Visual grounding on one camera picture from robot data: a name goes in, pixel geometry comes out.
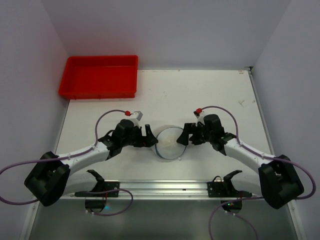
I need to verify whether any white mesh laundry bag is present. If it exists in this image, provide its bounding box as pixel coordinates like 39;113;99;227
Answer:
151;125;187;163

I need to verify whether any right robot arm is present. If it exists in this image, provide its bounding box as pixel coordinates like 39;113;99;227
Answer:
176;114;304;209

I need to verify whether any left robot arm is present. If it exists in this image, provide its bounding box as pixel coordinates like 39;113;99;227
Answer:
24;119;158;207

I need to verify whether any red plastic tray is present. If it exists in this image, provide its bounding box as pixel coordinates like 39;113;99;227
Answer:
58;55;139;100

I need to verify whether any aluminium table edge profile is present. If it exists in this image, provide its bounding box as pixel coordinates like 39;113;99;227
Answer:
244;66;275;154

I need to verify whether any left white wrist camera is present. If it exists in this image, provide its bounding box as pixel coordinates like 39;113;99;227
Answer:
125;111;143;126

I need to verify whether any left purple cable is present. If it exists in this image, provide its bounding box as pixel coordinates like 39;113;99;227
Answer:
0;109;135;217

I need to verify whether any purple cable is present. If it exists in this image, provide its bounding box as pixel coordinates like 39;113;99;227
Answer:
194;105;316;240
0;109;135;217

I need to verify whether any aluminium mounting rail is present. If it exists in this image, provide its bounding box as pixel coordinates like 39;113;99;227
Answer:
62;177;262;200

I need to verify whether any left black base bracket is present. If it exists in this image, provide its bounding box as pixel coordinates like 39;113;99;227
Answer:
74;169;120;213

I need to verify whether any black base bracket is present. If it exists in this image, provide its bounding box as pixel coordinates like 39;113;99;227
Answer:
74;169;120;213
206;170;253;214

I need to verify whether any right black base bracket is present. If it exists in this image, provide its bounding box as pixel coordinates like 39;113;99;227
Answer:
206;170;253;214

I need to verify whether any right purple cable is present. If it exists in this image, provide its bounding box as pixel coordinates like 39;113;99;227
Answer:
194;105;316;240

